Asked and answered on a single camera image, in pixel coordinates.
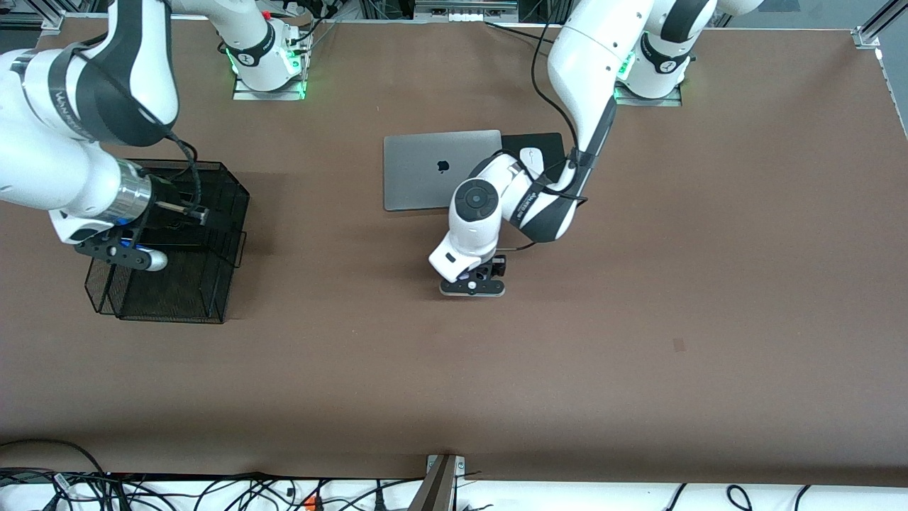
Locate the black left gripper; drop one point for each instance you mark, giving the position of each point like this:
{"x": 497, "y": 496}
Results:
{"x": 494, "y": 267}

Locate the aluminium frame corner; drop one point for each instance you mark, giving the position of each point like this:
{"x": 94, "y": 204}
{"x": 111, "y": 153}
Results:
{"x": 867, "y": 37}
{"x": 50, "y": 27}

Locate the silver closed laptop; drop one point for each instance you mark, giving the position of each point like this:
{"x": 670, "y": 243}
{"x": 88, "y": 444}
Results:
{"x": 411, "y": 170}

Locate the orange plug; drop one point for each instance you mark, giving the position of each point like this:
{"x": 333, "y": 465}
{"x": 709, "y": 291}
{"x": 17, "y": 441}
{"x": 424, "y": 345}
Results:
{"x": 309, "y": 504}

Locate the black mouse pad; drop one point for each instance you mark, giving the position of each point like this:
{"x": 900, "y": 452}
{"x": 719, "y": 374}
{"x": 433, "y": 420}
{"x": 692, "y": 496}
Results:
{"x": 550, "y": 142}

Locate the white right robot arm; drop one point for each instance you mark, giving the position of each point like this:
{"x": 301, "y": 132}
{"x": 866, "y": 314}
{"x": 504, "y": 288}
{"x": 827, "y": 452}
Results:
{"x": 42, "y": 170}

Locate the metal table frame post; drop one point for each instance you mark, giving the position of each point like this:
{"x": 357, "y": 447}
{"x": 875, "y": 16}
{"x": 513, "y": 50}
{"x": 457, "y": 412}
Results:
{"x": 436, "y": 490}

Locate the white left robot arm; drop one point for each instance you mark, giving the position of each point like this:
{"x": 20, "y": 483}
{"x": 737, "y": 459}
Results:
{"x": 596, "y": 42}

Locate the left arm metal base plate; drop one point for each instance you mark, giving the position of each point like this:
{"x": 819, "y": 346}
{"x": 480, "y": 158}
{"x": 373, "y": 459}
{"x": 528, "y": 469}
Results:
{"x": 667, "y": 102}

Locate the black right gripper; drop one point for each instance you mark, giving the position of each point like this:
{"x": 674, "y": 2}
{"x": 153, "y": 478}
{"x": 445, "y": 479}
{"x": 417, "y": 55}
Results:
{"x": 165, "y": 196}

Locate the grey power strip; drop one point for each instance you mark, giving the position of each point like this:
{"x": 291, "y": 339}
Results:
{"x": 464, "y": 17}

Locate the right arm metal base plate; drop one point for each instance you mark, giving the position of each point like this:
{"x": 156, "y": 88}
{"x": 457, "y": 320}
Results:
{"x": 245, "y": 94}

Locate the white computer mouse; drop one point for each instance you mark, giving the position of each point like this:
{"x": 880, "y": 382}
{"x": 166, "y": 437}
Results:
{"x": 530, "y": 157}

